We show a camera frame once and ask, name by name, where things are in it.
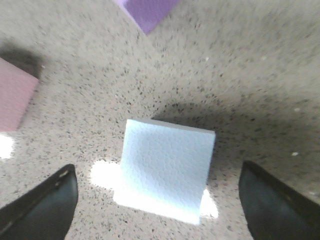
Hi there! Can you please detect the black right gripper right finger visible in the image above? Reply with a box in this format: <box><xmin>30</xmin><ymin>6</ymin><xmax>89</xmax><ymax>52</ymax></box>
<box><xmin>238</xmin><ymin>161</ymin><xmax>320</xmax><ymax>240</ymax></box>

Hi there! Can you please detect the blue foam cube with cut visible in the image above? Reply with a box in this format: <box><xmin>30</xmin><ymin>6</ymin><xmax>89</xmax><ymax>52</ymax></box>
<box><xmin>113</xmin><ymin>119</ymin><xmax>216</xmax><ymax>225</ymax></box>

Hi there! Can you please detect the pink foam cube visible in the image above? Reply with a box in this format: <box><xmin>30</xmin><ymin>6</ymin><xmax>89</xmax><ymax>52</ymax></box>
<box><xmin>0</xmin><ymin>59</ymin><xmax>39</xmax><ymax>132</ymax></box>

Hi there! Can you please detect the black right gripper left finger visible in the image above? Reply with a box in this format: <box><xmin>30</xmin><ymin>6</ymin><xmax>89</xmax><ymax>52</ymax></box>
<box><xmin>0</xmin><ymin>164</ymin><xmax>79</xmax><ymax>240</ymax></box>

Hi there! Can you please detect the dark purple foam cube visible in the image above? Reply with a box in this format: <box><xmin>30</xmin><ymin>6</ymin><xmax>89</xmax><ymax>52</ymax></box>
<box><xmin>114</xmin><ymin>0</ymin><xmax>180</xmax><ymax>35</ymax></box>

